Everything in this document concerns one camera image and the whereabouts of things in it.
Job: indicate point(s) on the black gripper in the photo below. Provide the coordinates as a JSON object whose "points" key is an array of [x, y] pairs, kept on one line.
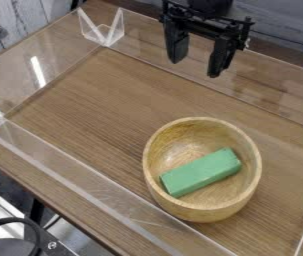
{"points": [[203, 17]]}

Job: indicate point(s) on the brown wooden bowl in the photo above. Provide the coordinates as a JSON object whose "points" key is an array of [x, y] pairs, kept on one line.
{"points": [[184, 140]]}

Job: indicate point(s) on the clear acrylic corner bracket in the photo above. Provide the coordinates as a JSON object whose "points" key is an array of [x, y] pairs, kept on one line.
{"points": [[103, 34]]}

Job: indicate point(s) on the green rectangular block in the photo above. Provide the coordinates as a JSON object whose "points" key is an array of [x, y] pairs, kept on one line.
{"points": [[200, 172]]}

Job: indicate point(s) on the clear acrylic tray wall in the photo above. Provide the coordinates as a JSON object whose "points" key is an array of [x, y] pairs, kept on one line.
{"points": [[80, 106]]}

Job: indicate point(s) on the black metal stand base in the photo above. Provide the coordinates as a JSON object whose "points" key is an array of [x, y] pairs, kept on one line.
{"points": [[18, 246]]}

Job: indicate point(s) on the black table leg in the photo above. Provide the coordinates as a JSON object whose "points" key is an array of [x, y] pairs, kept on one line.
{"points": [[36, 211]]}

